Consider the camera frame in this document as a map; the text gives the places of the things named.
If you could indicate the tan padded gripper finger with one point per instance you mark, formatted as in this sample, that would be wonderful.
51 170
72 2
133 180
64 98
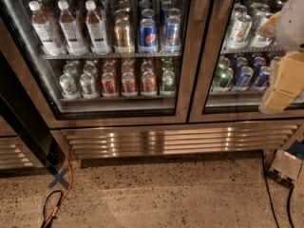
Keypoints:
286 83

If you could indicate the glass fridge door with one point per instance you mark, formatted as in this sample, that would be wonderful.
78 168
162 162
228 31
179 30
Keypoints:
211 104
41 79

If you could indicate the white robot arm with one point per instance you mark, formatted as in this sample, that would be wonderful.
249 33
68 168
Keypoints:
287 26

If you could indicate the robot base corner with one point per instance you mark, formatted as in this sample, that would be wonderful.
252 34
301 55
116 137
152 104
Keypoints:
286 165

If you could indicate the green can right fridge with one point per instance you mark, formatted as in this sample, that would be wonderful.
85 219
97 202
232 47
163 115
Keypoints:
223 79

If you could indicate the steel fridge bottom grille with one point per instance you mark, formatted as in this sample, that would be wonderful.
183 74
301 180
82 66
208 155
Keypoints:
158 140

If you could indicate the blue can right lower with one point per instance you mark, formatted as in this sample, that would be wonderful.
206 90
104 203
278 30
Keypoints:
262 77

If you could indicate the blue can left lower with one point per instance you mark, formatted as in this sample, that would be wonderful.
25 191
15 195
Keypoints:
244 76

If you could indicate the white 7up can left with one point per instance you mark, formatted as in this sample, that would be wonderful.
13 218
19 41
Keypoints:
238 37

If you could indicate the green silver can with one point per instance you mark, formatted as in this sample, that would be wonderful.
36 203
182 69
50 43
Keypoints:
168 83

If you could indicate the blue silver soda can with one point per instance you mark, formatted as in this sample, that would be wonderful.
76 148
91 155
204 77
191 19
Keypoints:
171 38

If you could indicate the red can right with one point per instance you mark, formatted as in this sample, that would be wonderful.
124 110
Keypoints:
149 84

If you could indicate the red can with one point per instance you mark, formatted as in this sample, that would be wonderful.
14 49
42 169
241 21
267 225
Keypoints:
129 85
109 85
149 84

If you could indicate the blue Pepsi can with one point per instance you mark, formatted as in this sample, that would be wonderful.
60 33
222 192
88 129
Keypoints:
148 36

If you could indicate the red can middle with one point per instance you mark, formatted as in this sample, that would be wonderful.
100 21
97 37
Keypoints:
129 85

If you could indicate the gold soda can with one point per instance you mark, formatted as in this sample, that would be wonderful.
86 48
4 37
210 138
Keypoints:
123 37

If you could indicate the red can left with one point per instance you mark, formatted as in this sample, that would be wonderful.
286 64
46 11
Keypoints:
109 85

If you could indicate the silver can lower shelf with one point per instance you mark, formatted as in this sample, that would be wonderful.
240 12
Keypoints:
89 89

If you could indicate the middle tea bottle white cap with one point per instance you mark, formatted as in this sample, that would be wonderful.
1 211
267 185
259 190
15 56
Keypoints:
72 29

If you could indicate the white green can far left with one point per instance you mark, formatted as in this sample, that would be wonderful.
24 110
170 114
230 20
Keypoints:
69 87

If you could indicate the left tea bottle white cap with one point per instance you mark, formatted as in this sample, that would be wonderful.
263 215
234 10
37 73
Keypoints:
46 29

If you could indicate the neighbour steel grille left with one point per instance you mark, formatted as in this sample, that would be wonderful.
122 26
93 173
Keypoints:
14 153

